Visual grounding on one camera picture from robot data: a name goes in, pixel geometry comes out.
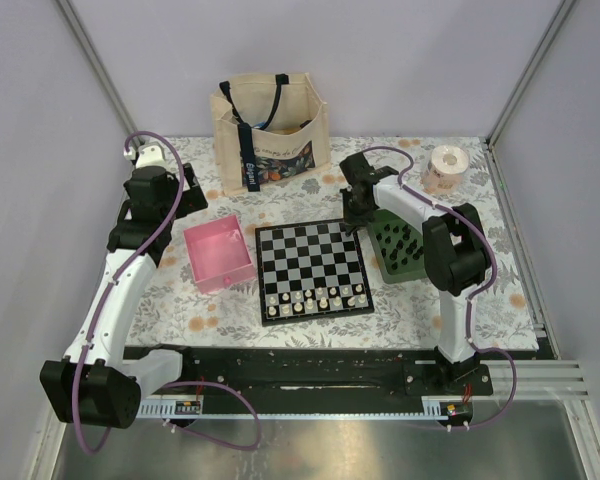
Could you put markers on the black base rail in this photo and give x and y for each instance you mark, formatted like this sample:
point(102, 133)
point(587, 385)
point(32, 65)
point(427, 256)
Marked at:
point(305, 381)

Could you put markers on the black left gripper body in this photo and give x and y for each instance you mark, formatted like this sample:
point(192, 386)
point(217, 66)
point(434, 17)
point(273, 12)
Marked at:
point(191, 199)

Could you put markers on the white chess piece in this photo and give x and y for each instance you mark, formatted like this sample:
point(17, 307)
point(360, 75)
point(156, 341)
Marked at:
point(361, 294)
point(272, 309)

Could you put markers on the green plastic tray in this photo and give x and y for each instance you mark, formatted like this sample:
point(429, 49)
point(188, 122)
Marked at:
point(398, 248)

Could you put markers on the floral patterned tablecloth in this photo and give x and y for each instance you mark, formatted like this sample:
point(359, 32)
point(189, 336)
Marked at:
point(172, 311)

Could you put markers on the black white chessboard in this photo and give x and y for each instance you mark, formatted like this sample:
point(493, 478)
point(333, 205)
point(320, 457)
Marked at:
point(312, 268)

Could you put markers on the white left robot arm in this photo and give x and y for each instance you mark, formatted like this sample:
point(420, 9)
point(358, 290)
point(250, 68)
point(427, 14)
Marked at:
point(91, 383)

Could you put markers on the pink plastic box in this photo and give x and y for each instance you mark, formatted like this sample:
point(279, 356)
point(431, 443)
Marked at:
point(218, 254)

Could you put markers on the beige canvas tote bag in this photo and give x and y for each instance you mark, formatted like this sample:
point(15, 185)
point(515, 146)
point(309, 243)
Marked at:
point(268, 128)

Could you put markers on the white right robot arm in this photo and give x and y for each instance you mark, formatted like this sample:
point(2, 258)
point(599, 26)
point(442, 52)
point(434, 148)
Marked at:
point(458, 261)

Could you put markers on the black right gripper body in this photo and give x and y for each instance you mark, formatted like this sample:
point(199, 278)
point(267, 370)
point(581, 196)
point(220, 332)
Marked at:
point(355, 216)

